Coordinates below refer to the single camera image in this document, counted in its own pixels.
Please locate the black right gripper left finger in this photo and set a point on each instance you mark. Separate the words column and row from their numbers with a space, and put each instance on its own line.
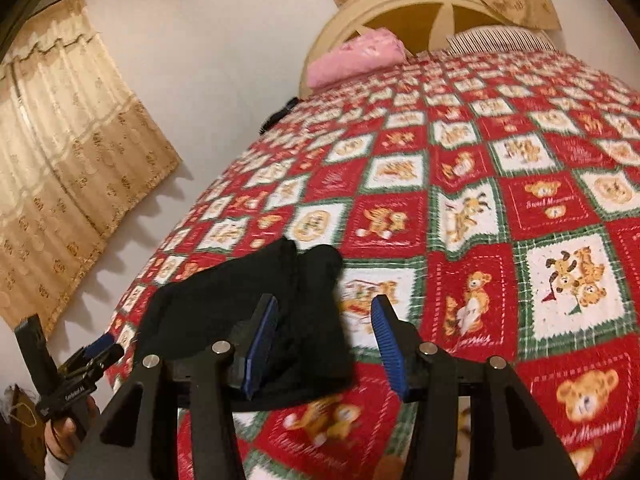
column 252, row 340

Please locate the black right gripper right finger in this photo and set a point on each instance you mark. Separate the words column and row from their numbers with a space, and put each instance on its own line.
column 399, row 345

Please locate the black pants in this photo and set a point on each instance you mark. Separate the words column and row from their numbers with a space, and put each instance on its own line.
column 309, row 357

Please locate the white sleeved left forearm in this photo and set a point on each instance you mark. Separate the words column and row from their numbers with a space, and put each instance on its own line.
column 54, row 469

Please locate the dark clothing bundle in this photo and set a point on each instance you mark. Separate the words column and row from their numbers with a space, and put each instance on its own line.
column 277, row 116

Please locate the person's left hand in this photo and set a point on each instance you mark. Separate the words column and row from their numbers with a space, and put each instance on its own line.
column 61, row 439

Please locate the red teddy bear bedspread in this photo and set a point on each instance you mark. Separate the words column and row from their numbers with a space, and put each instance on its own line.
column 492, row 197

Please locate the pink folded blanket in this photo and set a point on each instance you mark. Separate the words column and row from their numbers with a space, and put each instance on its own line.
column 375, row 49

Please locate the striped pillow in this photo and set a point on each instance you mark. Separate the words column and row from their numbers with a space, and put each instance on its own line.
column 499, row 38

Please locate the cream wooden headboard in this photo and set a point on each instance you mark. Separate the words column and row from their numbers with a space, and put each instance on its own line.
column 421, row 25

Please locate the beige patterned curtain side wall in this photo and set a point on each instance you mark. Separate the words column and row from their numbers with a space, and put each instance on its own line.
column 78, row 152

